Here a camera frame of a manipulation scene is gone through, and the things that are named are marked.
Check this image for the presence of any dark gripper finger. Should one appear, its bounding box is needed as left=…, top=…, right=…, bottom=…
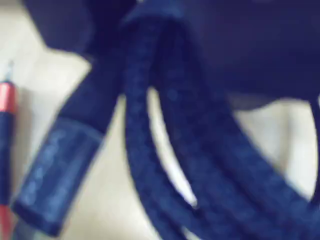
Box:
left=19, top=0, right=137, bottom=135
left=183, top=0, right=320, bottom=110

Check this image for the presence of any black braided charging cable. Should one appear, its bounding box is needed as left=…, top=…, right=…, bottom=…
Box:
left=11, top=4, right=320, bottom=240

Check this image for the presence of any red braided charging cable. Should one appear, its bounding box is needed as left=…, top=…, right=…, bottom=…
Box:
left=0, top=61, right=20, bottom=240

